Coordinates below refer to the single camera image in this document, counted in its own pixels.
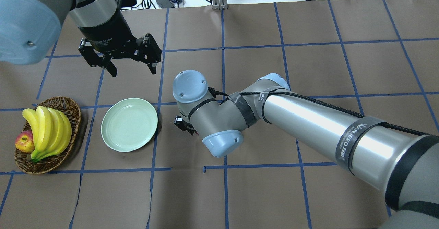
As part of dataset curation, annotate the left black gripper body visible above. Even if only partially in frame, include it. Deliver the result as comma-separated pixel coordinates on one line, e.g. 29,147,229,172
78,10,162,67

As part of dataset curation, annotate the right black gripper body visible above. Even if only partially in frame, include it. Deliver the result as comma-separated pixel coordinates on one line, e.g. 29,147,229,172
174,116,196,135

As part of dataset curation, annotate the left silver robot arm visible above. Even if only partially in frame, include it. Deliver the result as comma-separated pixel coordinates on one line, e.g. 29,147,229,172
0,0,162,77

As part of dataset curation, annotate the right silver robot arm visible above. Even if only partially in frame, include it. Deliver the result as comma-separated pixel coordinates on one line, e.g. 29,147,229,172
172,70,439,229

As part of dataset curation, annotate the light green plate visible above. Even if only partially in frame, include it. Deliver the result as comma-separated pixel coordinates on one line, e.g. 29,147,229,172
100,98,158,152

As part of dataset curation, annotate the brown wicker basket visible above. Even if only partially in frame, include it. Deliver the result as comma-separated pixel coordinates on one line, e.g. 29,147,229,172
14,96,82,175

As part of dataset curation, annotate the black power adapter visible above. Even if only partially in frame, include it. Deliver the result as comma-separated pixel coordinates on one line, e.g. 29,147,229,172
155,0,175,9

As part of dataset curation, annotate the yellow banana bunch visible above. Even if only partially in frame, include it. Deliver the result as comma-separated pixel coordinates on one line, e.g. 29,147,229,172
22,106,72,163

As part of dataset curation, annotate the red apple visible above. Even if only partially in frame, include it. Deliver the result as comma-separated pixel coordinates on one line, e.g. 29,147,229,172
15,130,35,153

